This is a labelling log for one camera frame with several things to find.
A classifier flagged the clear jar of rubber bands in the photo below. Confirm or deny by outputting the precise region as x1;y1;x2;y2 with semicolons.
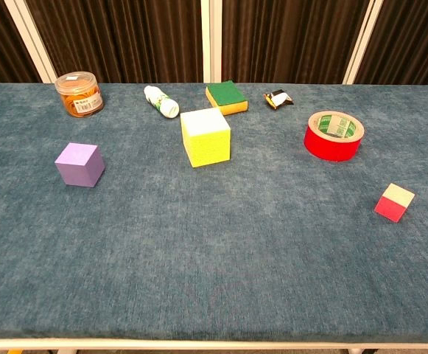
54;71;105;119

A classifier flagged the red tape roll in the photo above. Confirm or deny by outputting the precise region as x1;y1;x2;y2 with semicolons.
303;110;365;162

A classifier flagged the blue felt table cloth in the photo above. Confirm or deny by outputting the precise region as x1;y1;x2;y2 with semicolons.
0;83;428;342

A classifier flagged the large yellow foam cube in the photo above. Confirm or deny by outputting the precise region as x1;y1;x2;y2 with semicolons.
180;107;232;169

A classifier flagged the white table frame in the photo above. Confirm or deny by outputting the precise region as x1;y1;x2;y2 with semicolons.
0;337;428;354

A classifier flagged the small red foam cube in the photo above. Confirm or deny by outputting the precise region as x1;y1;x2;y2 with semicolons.
373;182;416;223

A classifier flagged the green and yellow sponge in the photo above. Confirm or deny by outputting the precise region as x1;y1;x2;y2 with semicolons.
205;80;249;117

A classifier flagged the white plastic bottle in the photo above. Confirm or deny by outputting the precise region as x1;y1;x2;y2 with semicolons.
143;85;180;119

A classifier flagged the medium purple foam cube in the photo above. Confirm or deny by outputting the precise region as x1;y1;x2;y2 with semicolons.
54;142;106;188

